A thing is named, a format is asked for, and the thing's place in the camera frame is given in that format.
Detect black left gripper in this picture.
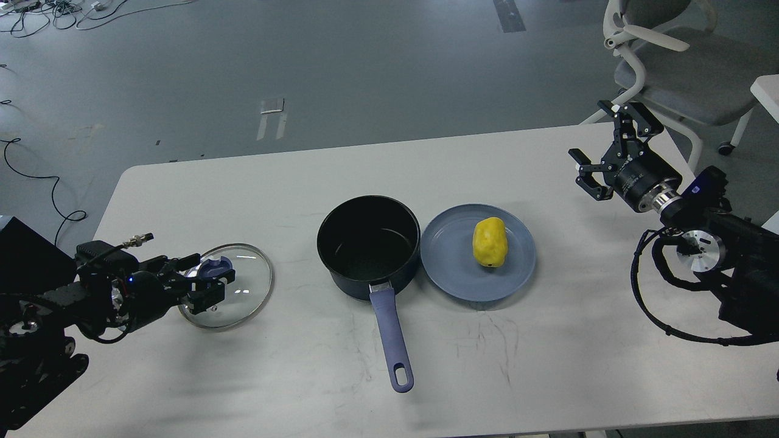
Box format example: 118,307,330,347
108,253,236,333

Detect white floor tape marks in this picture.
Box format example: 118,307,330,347
255,97,288,141

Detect grey floor tape strip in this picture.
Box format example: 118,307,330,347
493,0,526,33

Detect blue plate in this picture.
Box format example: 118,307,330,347
421,203,537,303

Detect black floor cables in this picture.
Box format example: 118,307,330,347
0,0,201,40

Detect dark blue saucepan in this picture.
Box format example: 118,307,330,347
316,195,421,394

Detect glass pot lid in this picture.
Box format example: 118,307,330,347
178,242,274,332

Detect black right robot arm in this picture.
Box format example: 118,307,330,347
568,100,778,346

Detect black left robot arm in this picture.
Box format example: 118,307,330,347
2,233,236,435

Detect white grey office chair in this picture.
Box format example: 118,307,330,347
602,1,777,171

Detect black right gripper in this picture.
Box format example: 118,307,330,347
568,100,682,213

